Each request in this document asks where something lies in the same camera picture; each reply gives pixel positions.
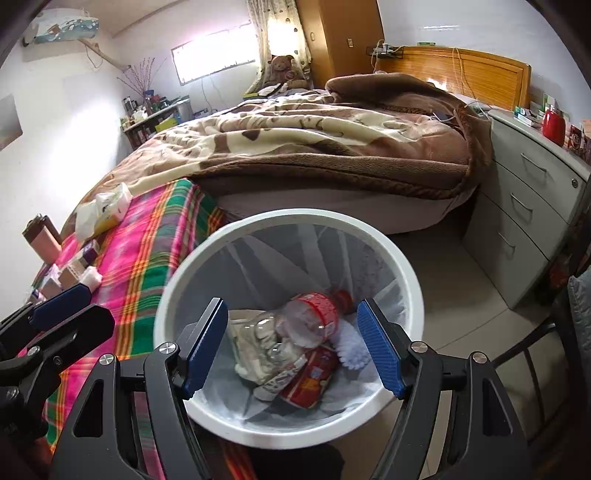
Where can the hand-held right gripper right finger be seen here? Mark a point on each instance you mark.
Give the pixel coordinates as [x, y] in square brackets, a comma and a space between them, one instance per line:
[378, 350]

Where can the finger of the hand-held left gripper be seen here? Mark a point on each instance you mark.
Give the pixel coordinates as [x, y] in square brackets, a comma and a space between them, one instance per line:
[78, 327]
[60, 304]

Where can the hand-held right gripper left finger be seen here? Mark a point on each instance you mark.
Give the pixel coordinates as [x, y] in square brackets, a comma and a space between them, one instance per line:
[205, 346]

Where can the white fluffy ball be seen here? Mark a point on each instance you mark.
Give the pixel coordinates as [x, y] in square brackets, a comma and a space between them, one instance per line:
[351, 350]

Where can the small white box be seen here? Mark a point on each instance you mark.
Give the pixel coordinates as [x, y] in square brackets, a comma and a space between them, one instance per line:
[69, 276]

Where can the red cartoon drink carton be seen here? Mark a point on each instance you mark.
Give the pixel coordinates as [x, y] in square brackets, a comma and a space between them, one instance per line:
[309, 378]

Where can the patterned paper cup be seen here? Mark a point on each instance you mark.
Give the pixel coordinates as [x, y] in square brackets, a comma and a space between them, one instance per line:
[272, 385]

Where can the red label plastic bottle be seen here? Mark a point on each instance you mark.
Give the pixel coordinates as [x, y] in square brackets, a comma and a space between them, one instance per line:
[309, 314]

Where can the white trash bin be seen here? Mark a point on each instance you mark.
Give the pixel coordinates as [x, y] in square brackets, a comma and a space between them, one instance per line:
[258, 434]

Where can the pink mug with brown lid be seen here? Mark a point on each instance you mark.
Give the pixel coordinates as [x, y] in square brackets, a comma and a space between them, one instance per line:
[46, 247]

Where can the plaid bed cloth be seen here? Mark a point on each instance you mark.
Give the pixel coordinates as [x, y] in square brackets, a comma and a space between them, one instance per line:
[138, 258]

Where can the white tissue pack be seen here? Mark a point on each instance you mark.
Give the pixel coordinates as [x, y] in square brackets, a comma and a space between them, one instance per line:
[104, 207]

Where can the grey bed mattress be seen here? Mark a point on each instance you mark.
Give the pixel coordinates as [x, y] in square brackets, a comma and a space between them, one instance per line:
[369, 217]

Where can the black metal chair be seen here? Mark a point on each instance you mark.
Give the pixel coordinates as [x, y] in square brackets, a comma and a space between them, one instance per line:
[577, 304]

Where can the cluttered shelf table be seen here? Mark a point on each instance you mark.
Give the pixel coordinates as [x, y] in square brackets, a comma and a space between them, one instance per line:
[152, 120]

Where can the grey drawer nightstand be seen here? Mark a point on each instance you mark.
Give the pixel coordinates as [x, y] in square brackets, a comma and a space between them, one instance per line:
[521, 184]

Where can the brown patterned blanket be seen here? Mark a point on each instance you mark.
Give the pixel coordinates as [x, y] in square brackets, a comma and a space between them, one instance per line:
[323, 138]

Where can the vase of bare branches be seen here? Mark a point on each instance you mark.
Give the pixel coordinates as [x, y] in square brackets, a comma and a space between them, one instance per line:
[145, 78]

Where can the green white box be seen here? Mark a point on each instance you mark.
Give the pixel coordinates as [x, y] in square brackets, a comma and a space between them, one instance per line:
[526, 115]

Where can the brown teddy bear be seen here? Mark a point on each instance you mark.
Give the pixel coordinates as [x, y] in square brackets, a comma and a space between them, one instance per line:
[281, 69]

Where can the window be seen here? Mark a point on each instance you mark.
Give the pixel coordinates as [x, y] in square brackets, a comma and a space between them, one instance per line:
[212, 57]

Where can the red printed box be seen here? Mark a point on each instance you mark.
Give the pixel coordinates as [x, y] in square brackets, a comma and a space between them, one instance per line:
[577, 141]

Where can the wooden headboard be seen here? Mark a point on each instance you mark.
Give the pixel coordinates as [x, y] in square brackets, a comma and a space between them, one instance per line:
[485, 74]

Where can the wooden wardrobe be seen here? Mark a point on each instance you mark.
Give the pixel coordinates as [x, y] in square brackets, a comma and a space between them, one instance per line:
[341, 41]

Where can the floral curtain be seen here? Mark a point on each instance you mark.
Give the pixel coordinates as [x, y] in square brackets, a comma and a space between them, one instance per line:
[272, 27]

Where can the wall air conditioner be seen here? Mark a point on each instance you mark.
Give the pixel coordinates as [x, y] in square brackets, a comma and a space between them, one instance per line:
[64, 25]

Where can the wall power strip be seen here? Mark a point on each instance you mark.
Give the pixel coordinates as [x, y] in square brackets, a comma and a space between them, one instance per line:
[385, 48]

